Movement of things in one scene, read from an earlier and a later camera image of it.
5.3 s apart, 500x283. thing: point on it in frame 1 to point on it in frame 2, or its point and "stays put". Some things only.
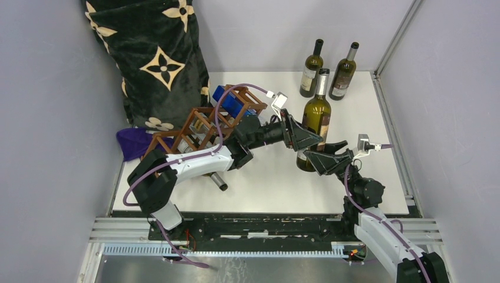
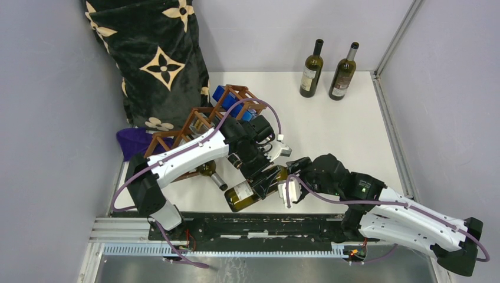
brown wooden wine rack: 198,127 stays put
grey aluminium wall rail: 415,5 stays put
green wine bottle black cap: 309,79 stays put
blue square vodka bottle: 229,104 stays put
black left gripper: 299,137 to 259,182
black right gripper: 325,163 to 303,164
